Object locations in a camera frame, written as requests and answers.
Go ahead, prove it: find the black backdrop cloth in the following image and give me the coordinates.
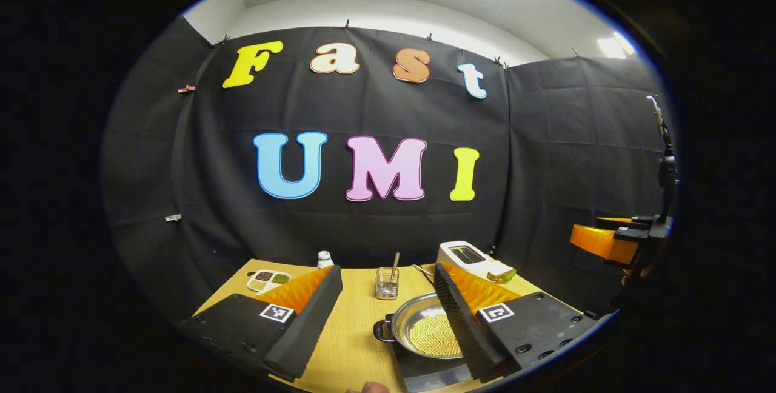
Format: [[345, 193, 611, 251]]
[[100, 14, 677, 321]]

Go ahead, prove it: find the pile of yellow soybeans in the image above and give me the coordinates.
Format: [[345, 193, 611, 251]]
[[408, 313, 464, 358]]

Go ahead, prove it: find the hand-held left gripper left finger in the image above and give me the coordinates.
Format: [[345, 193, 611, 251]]
[[182, 264, 344, 381]]

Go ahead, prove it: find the white divided dish of beans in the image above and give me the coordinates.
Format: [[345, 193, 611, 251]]
[[246, 269, 292, 295]]

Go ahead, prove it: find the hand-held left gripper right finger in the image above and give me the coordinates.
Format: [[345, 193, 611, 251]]
[[433, 263, 598, 383]]

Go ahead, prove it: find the small ceiling light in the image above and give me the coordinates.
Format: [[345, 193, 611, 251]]
[[597, 30, 636, 59]]

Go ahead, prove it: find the white toaster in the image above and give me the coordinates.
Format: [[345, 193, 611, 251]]
[[436, 241, 495, 280]]

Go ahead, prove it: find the stainless steel pot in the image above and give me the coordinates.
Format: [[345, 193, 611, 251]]
[[373, 292, 467, 360]]

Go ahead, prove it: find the black induction cooktop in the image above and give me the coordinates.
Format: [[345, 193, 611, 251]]
[[388, 337, 475, 393]]

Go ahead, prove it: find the sandwich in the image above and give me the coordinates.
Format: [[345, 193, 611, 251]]
[[485, 261, 518, 283]]

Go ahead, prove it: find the metal wire utensil holder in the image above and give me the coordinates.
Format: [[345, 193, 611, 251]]
[[375, 267, 400, 300]]

